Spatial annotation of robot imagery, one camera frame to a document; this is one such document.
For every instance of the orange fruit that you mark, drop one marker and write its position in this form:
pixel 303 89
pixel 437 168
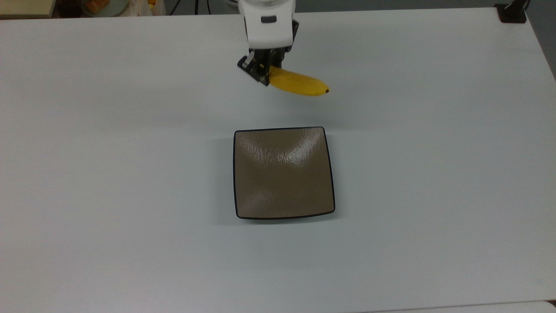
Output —
pixel 96 5

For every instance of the yellow banana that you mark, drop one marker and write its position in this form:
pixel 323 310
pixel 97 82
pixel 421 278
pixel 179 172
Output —
pixel 299 83

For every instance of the grey bowl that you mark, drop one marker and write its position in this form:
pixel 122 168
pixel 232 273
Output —
pixel 117 6

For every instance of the white side table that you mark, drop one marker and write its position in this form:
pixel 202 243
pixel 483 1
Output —
pixel 499 309

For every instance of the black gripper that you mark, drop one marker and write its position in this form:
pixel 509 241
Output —
pixel 265 54

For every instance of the black clamp mount base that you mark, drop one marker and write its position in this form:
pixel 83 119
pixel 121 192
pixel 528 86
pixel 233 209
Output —
pixel 511 15

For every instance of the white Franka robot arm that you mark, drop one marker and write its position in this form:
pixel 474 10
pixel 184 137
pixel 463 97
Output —
pixel 267 32

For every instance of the square brown ceramic plate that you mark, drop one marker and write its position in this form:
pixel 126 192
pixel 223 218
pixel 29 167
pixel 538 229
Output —
pixel 282 174

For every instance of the white bag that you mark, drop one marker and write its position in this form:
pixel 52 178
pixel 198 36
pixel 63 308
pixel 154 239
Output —
pixel 141 8

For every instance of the wooden shelf board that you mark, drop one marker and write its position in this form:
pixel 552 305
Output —
pixel 26 8

